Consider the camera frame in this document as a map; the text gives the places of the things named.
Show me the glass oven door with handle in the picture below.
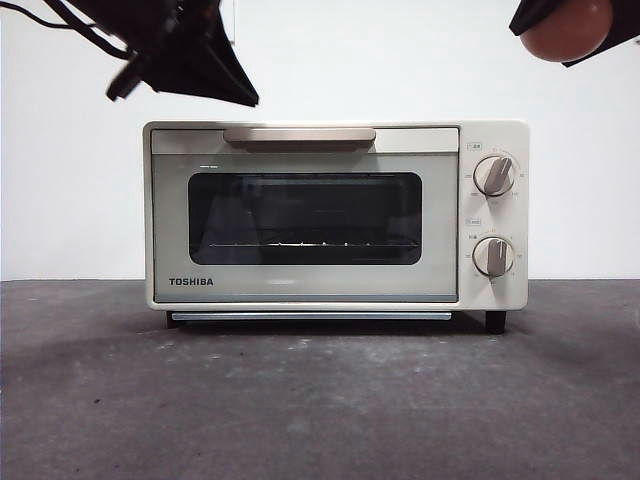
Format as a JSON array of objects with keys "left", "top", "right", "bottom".
[{"left": 150, "top": 127, "right": 460, "bottom": 305}]

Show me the cream round oven knob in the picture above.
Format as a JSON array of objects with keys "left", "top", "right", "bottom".
[
  {"left": 472, "top": 236, "right": 517, "bottom": 279},
  {"left": 472, "top": 155, "right": 519, "bottom": 197}
]

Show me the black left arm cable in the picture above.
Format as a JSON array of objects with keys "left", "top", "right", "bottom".
[{"left": 0, "top": 0, "right": 130, "bottom": 57}]

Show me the chrome wire oven rack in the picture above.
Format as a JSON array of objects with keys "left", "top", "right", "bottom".
[{"left": 208, "top": 241, "right": 420, "bottom": 251}]

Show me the cream Toshiba toaster oven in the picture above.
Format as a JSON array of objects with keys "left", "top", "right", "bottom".
[{"left": 142, "top": 119, "right": 531, "bottom": 314}]

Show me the brown egg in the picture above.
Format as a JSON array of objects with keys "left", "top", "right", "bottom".
[{"left": 519, "top": 0, "right": 614, "bottom": 64}]

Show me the silver crumb tray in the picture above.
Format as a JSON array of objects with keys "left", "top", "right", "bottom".
[{"left": 171, "top": 312, "right": 454, "bottom": 322}]

